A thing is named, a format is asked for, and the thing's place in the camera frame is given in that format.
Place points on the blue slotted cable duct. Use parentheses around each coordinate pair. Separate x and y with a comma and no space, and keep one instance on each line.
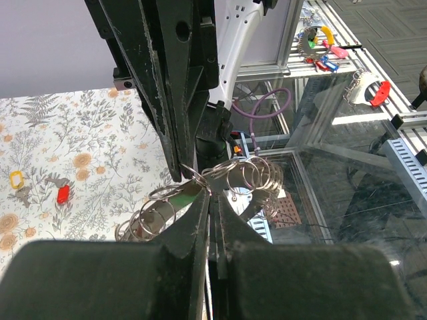
(409,170)

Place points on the spare keyring with coloured tags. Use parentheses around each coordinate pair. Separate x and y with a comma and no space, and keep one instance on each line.
(316,44)

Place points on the green tag key set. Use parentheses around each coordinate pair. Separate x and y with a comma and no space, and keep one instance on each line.
(180,201)

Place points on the white keyring with red tag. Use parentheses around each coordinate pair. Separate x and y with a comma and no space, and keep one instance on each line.
(367,88)

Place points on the yellow tag key set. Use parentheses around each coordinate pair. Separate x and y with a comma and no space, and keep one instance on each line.
(18,185)

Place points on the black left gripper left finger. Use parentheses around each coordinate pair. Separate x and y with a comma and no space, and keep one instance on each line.
(159,279)

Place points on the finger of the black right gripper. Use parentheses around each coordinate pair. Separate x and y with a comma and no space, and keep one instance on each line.
(190,46)
(130,25)

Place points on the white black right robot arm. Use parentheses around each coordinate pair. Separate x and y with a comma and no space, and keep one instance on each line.
(233,35)

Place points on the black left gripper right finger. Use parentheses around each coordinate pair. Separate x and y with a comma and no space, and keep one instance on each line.
(254,279)

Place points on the floral tablecloth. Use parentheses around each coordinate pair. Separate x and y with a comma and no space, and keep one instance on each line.
(100,140)

